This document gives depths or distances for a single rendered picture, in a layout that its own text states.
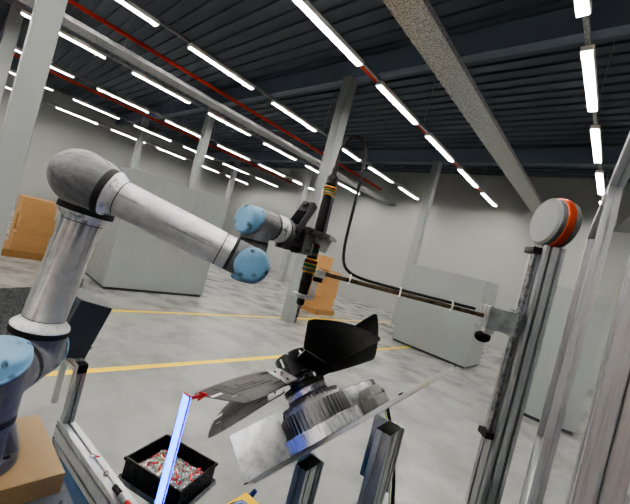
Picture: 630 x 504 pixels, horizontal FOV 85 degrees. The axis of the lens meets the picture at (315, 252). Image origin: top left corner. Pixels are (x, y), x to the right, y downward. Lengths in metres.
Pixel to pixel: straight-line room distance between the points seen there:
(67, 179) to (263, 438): 0.85
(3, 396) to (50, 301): 0.20
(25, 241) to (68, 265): 8.12
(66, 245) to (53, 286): 0.09
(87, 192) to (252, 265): 0.33
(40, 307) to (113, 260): 6.25
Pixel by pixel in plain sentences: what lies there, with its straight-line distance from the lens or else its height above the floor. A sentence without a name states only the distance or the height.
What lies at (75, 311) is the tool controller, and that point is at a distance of 1.37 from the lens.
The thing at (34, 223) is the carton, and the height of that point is 0.74.
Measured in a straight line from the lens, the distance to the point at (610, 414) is 0.45.
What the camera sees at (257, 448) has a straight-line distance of 1.18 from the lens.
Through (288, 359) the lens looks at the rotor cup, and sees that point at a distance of 1.21.
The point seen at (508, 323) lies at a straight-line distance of 1.24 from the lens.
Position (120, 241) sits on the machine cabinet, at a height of 0.90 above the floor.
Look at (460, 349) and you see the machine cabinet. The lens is 8.32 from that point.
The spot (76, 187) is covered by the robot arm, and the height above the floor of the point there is 1.60.
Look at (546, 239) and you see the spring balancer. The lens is 1.28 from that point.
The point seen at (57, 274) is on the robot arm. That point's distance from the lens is 0.95.
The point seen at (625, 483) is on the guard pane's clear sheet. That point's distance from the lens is 0.38.
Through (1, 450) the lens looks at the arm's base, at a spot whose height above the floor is 1.09.
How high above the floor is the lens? 1.60
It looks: level
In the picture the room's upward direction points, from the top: 15 degrees clockwise
